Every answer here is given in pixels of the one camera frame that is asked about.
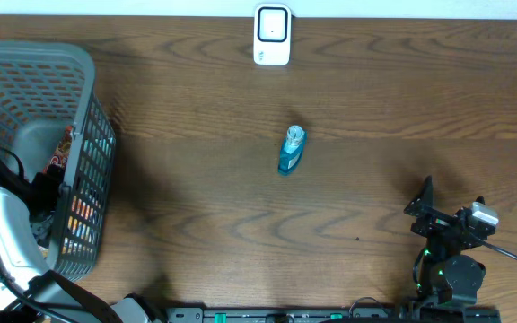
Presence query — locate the blue mouthwash bottle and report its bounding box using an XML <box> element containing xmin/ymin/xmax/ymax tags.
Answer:
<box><xmin>277</xmin><ymin>125</ymin><xmax>308</xmax><ymax>176</ymax></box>

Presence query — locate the orange Top chocolate bar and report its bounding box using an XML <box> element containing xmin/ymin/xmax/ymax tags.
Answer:
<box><xmin>43</xmin><ymin>125</ymin><xmax>73</xmax><ymax>173</ymax></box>

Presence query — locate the grey plastic shopping basket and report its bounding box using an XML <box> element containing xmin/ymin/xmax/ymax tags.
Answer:
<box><xmin>0</xmin><ymin>40</ymin><xmax>117</xmax><ymax>281</ymax></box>

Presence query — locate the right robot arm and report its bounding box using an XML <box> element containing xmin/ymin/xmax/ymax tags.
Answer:
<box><xmin>404</xmin><ymin>176</ymin><xmax>486</xmax><ymax>322</ymax></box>

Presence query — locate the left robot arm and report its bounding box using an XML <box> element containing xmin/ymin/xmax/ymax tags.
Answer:
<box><xmin>0</xmin><ymin>158</ymin><xmax>167</xmax><ymax>323</ymax></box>

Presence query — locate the white barcode scanner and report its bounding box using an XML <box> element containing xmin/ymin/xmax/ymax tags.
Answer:
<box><xmin>253</xmin><ymin>4</ymin><xmax>292</xmax><ymax>65</ymax></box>

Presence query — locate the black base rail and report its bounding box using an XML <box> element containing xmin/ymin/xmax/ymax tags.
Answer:
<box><xmin>165</xmin><ymin>303</ymin><xmax>502</xmax><ymax>323</ymax></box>

